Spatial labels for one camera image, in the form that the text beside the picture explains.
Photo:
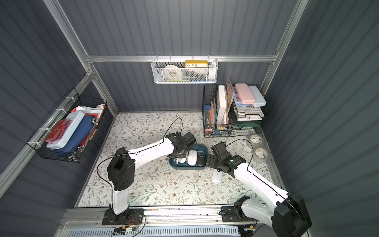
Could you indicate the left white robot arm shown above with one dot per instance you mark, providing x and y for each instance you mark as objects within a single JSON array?
[{"x": 122, "y": 167}]

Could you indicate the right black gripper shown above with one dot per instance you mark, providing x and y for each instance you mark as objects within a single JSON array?
[{"x": 213, "y": 161}]

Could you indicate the black wire desk organizer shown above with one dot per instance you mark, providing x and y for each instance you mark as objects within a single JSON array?
[{"x": 241, "y": 121}]

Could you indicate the white plastic case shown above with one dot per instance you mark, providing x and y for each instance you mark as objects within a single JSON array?
[{"x": 75, "y": 118}]

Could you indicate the red pouch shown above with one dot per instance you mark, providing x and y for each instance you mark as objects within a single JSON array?
[{"x": 58, "y": 131}]

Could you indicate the clear tape roll far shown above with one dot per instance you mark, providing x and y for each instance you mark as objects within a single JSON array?
[{"x": 254, "y": 140}]

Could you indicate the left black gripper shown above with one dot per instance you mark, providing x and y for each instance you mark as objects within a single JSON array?
[{"x": 180, "y": 150}]

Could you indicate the black ribbed logo mouse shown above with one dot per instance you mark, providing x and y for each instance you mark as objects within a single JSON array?
[{"x": 201, "y": 160}]

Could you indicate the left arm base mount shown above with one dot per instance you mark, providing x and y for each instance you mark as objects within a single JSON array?
[{"x": 129, "y": 217}]

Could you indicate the white hanging mesh basket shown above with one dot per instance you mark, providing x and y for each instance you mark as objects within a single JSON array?
[{"x": 190, "y": 75}]

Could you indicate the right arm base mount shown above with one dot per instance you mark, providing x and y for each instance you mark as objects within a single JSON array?
[{"x": 232, "y": 214}]

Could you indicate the teal plastic storage box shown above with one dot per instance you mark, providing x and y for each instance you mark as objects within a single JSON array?
[{"x": 201, "y": 149}]

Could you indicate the yellow clock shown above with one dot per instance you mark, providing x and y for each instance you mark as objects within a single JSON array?
[{"x": 196, "y": 63}]

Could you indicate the clear tape roll near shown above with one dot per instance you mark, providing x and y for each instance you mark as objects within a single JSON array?
[{"x": 260, "y": 155}]

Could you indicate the light blue pencil case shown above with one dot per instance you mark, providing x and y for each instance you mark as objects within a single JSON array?
[{"x": 259, "y": 98}]

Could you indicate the white tape roll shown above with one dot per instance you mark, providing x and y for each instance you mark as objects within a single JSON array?
[{"x": 172, "y": 73}]

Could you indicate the black wire side basket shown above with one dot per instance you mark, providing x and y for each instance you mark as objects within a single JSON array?
[{"x": 91, "y": 106}]

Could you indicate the white ribbed logo mouse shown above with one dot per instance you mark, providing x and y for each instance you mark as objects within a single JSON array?
[{"x": 179, "y": 160}]

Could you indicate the white small mouse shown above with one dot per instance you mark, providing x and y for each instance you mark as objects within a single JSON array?
[{"x": 192, "y": 157}]

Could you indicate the silver rimmed slim mouse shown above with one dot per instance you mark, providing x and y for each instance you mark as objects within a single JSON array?
[{"x": 217, "y": 177}]

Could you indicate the clear tape roll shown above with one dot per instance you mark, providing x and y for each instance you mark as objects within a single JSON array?
[
  {"x": 254, "y": 140},
  {"x": 260, "y": 155}
]

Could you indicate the white upright box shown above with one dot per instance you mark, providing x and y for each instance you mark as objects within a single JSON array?
[{"x": 221, "y": 104}]

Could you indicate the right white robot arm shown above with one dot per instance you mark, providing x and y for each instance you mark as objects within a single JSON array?
[{"x": 286, "y": 213}]

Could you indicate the pink pencil case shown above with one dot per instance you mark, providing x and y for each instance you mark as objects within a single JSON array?
[{"x": 244, "y": 93}]

